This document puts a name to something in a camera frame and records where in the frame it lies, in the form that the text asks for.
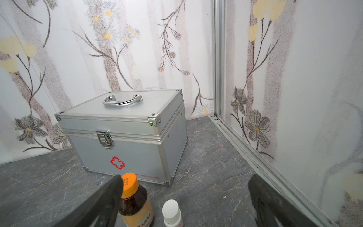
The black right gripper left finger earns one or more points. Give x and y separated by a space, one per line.
100 209

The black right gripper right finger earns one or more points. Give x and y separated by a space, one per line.
272 209

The brown bottle orange cap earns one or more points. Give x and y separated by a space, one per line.
135 206

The small white cap bottle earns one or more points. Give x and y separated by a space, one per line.
172 214

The silver aluminium first aid case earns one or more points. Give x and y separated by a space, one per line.
140 132

